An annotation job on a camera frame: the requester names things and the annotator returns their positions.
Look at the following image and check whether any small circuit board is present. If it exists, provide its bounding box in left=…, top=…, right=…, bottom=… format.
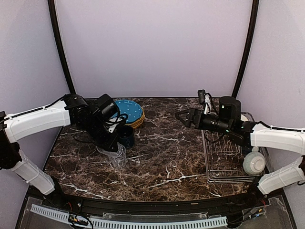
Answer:
left=68, top=215, right=89, bottom=226

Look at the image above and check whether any teal and white mug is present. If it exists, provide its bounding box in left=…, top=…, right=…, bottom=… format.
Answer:
left=241, top=146, right=259, bottom=155

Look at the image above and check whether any black frame post left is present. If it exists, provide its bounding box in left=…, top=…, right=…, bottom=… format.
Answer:
left=47, top=0, right=76, bottom=94

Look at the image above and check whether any black front rail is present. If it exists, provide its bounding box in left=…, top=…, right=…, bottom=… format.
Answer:
left=26, top=185, right=272, bottom=217

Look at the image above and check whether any dark blue mug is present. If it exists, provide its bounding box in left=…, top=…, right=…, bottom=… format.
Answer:
left=118, top=125, right=135, bottom=149

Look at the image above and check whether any white slotted cable duct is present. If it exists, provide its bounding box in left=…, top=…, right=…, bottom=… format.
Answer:
left=30, top=204, right=228, bottom=229

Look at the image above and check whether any pale green ribbed bowl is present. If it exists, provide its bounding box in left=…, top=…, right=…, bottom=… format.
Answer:
left=243, top=152, right=266, bottom=175

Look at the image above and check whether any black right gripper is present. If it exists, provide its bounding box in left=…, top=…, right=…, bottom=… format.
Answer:
left=175, top=107, right=233, bottom=134

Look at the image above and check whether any cream white mug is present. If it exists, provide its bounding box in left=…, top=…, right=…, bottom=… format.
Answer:
left=241, top=114, right=248, bottom=122

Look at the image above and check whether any black frame post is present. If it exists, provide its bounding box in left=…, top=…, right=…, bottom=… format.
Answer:
left=232, top=0, right=259, bottom=98
left=47, top=0, right=76, bottom=94

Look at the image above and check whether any blue polka dot plate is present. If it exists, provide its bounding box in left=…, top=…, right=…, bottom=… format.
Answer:
left=115, top=100, right=143, bottom=124

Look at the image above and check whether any clear acrylic tray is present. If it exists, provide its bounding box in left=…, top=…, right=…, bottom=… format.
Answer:
left=201, top=112, right=275, bottom=178

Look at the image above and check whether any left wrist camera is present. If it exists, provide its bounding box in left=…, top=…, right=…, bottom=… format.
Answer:
left=93, top=94, right=128, bottom=133

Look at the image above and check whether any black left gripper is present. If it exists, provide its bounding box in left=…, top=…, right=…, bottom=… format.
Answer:
left=80, top=115, right=120, bottom=151

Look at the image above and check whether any yellow polka dot plate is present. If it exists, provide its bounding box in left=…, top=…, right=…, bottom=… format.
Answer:
left=126, top=107, right=145, bottom=126
left=130, top=120, right=144, bottom=129

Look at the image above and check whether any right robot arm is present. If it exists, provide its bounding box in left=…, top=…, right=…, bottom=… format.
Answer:
left=175, top=108, right=305, bottom=207

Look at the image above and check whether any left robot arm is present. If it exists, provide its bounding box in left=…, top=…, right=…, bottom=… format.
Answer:
left=0, top=94, right=120, bottom=208

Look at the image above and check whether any black frame post right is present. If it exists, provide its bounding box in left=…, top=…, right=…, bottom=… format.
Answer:
left=232, top=0, right=259, bottom=98

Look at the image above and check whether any clear glass cup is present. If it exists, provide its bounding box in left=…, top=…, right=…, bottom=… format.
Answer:
left=96, top=143, right=126, bottom=160
left=111, top=153, right=127, bottom=168

